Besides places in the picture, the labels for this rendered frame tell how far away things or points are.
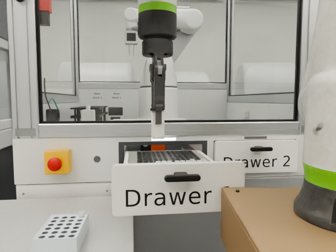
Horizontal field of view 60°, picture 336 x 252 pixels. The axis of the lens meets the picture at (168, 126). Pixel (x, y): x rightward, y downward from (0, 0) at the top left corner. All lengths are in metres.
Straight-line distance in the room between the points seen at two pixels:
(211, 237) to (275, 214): 0.56
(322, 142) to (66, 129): 0.72
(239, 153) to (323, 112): 0.54
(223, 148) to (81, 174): 0.47
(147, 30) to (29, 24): 0.44
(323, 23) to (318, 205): 0.37
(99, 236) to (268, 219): 0.37
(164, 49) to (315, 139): 0.38
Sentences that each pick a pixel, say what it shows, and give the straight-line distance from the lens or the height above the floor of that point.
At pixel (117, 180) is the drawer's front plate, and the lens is 0.63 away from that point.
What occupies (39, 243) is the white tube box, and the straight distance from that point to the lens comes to 0.65.
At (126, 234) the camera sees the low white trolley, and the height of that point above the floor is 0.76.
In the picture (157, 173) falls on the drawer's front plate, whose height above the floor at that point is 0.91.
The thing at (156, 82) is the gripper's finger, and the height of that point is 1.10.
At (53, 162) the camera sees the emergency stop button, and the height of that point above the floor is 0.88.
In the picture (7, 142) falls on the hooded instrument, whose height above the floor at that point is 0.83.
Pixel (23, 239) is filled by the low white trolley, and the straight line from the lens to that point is 0.75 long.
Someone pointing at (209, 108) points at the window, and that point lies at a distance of 0.99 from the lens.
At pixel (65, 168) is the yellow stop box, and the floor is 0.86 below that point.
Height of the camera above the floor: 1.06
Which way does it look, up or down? 5 degrees down
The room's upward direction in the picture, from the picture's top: straight up
